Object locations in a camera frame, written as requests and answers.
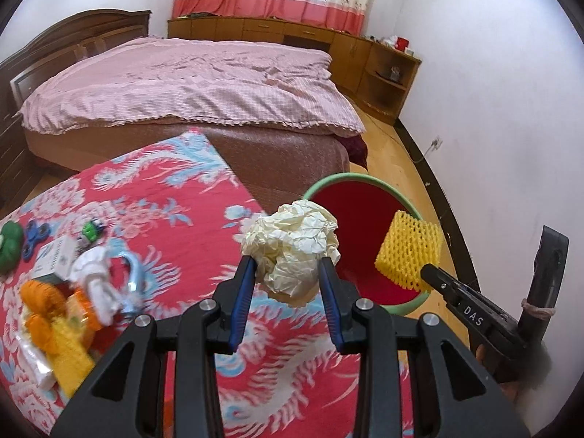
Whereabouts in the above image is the cream paper ball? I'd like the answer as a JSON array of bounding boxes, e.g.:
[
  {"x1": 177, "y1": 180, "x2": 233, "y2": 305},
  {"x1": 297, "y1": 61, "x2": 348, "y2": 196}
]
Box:
[{"x1": 241, "y1": 200, "x2": 341, "y2": 307}]

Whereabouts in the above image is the white blue face mask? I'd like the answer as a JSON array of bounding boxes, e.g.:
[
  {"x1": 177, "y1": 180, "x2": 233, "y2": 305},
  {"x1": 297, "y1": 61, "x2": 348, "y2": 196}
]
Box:
[{"x1": 68, "y1": 246, "x2": 146, "y2": 326}]

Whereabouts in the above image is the yellow foam net sleeve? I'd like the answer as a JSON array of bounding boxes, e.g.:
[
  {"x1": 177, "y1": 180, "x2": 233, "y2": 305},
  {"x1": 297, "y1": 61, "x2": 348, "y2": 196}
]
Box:
[{"x1": 47, "y1": 316, "x2": 95, "y2": 399}]

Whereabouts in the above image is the green purple keychain toy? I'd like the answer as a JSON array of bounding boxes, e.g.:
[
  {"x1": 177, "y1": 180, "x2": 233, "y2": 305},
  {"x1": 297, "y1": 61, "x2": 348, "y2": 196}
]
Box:
[{"x1": 77, "y1": 219, "x2": 105, "y2": 252}]

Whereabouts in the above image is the orange wrapper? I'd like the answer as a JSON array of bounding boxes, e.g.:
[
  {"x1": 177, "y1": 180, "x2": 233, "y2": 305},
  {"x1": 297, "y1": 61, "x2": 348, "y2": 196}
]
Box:
[{"x1": 20, "y1": 280, "x2": 66, "y2": 355}]

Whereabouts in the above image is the white teal medicine box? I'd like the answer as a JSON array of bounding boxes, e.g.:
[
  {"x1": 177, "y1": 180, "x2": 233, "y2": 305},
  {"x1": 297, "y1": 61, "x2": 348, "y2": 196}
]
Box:
[{"x1": 30, "y1": 235, "x2": 78, "y2": 285}]

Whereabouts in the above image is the clear snack bag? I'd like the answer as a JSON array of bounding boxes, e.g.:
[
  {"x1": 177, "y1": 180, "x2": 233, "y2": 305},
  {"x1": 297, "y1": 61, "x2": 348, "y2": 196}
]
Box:
[{"x1": 65, "y1": 289, "x2": 102, "y2": 332}]

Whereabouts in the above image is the person's right hand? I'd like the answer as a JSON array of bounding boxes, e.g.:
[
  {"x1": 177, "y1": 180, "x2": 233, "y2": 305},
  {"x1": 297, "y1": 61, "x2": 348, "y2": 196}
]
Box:
[{"x1": 475, "y1": 344, "x2": 522, "y2": 403}]

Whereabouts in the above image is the red bin green rim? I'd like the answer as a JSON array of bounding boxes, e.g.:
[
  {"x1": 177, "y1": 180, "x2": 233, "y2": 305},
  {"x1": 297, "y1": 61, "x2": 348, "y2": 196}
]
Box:
[{"x1": 304, "y1": 172, "x2": 429, "y2": 315}]

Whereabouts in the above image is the blue fidget spinner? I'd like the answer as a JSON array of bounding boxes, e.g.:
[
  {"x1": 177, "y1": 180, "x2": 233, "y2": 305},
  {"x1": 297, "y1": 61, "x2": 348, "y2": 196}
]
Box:
[{"x1": 22, "y1": 219, "x2": 50, "y2": 262}]

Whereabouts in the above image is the green pumpkin toy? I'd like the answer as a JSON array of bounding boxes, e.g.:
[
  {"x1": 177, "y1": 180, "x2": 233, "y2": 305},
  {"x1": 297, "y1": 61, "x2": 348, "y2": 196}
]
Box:
[{"x1": 0, "y1": 220, "x2": 24, "y2": 275}]

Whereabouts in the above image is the wooden corner shelf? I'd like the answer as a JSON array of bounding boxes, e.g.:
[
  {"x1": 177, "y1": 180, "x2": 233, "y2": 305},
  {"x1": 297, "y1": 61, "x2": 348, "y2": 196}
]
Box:
[{"x1": 356, "y1": 43, "x2": 421, "y2": 126}]

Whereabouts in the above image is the pink checked bedspread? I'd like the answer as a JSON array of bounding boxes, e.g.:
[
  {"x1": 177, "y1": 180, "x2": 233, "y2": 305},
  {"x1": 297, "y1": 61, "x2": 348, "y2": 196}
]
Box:
[{"x1": 20, "y1": 38, "x2": 364, "y2": 138}]

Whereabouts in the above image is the long wooden cabinet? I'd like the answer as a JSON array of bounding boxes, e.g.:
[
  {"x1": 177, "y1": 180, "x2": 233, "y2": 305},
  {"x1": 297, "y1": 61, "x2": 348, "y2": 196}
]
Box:
[{"x1": 167, "y1": 16, "x2": 371, "y2": 93}]

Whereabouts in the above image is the red cup on shelf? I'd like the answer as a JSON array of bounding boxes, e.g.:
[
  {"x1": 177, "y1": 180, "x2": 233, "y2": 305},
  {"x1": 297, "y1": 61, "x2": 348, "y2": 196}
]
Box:
[{"x1": 395, "y1": 36, "x2": 409, "y2": 51}]

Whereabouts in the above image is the wooden bed frame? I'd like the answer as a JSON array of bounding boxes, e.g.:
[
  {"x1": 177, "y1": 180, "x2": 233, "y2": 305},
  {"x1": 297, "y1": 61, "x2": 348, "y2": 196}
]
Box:
[{"x1": 1, "y1": 10, "x2": 367, "y2": 209}]

